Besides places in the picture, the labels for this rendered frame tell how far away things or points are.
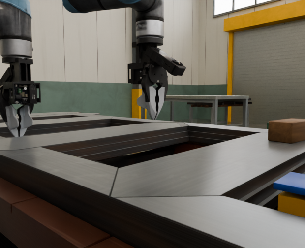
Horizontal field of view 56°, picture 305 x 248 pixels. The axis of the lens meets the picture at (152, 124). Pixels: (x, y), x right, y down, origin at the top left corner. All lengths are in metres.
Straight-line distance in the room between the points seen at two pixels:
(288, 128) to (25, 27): 0.69
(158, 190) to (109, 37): 8.72
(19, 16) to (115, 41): 8.34
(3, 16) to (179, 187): 0.62
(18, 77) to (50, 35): 7.47
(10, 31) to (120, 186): 0.55
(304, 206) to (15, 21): 0.72
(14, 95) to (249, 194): 0.59
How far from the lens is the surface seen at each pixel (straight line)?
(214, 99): 3.51
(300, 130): 0.78
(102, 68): 8.78
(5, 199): 0.51
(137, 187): 0.37
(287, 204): 0.36
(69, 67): 8.33
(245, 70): 10.11
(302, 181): 0.37
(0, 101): 0.83
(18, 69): 0.79
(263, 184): 0.47
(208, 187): 0.37
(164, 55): 0.74
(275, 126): 0.76
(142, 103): 0.77
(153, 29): 0.76
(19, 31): 0.81
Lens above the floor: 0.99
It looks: 6 degrees down
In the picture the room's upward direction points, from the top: straight up
